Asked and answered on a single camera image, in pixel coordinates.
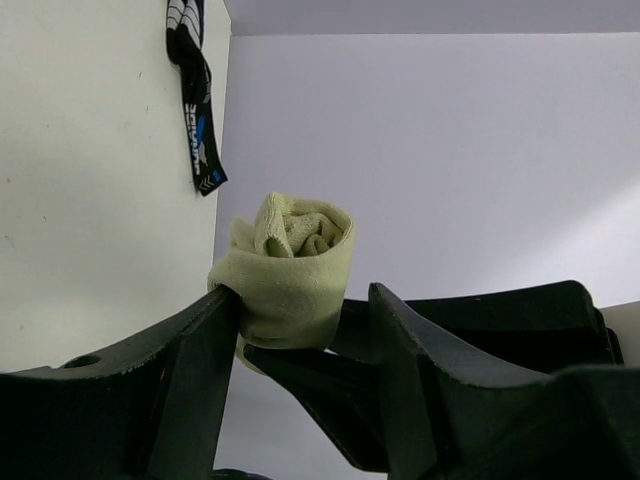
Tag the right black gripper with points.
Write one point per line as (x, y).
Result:
(547, 329)

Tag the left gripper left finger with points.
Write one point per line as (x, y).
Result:
(147, 407)

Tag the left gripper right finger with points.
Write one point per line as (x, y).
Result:
(452, 411)

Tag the black patterned sock front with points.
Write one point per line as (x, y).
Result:
(184, 40)

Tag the cream ankle sock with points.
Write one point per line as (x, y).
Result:
(290, 268)

